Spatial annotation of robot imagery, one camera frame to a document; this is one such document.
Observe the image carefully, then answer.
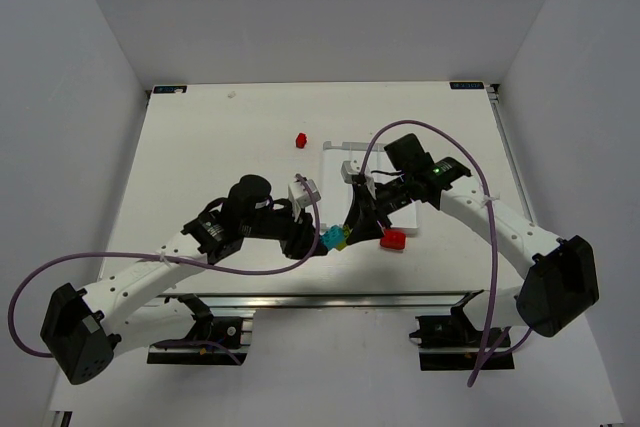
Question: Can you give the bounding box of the green lego brick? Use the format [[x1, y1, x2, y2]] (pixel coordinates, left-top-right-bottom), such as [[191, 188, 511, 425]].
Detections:
[[334, 226, 351, 251]]

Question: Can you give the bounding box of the blue long lego brick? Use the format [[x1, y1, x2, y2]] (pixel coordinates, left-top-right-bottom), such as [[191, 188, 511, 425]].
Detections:
[[321, 225, 346, 251]]

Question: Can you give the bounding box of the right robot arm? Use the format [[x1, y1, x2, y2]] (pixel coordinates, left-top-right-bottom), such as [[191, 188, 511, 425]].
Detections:
[[341, 134, 599, 337]]

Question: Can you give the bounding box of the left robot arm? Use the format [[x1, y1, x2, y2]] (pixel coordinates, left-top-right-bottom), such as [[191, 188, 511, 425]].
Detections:
[[40, 175, 328, 385]]

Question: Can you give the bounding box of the large red lego brick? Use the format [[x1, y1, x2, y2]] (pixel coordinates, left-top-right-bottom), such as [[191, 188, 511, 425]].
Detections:
[[379, 229, 407, 251]]

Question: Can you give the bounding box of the white divided tray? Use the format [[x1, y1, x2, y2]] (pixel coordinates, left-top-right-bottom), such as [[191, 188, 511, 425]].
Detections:
[[317, 141, 420, 236]]

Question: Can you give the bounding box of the small red lego brick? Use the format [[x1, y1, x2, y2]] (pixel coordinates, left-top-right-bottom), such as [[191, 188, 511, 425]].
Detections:
[[295, 133, 308, 149]]

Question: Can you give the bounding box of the right blue corner label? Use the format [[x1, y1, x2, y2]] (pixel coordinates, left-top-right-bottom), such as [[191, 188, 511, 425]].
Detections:
[[449, 81, 485, 90]]

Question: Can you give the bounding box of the blue corner label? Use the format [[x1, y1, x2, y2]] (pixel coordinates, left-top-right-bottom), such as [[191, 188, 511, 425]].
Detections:
[[449, 81, 485, 90], [152, 85, 187, 95]]

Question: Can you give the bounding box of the left blue corner label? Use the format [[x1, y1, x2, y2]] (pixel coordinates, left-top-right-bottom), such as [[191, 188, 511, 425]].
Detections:
[[152, 85, 187, 95]]

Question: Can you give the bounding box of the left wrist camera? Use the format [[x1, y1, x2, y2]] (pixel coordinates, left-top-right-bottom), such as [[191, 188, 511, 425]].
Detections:
[[288, 179, 321, 209]]

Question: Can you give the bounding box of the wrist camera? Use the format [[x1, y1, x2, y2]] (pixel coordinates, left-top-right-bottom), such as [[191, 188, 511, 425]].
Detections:
[[341, 160, 376, 197], [288, 179, 321, 209]]

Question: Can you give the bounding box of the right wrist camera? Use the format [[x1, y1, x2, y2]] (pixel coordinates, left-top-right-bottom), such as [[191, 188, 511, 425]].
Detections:
[[341, 160, 376, 197]]

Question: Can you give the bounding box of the aluminium front rail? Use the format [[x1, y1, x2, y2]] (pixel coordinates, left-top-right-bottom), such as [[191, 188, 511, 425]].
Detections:
[[154, 292, 521, 310]]

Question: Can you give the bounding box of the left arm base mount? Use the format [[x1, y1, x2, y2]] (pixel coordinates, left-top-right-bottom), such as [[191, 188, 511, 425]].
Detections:
[[147, 294, 252, 366]]

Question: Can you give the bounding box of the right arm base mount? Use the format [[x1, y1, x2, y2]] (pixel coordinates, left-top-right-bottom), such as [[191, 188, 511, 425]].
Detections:
[[408, 291, 515, 372]]

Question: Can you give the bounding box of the right side rail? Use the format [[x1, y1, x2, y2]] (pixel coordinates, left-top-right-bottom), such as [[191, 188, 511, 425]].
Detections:
[[486, 84, 536, 221]]

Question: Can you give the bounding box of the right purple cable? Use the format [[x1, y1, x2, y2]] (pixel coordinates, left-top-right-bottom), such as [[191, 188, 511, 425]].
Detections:
[[360, 119, 541, 388]]

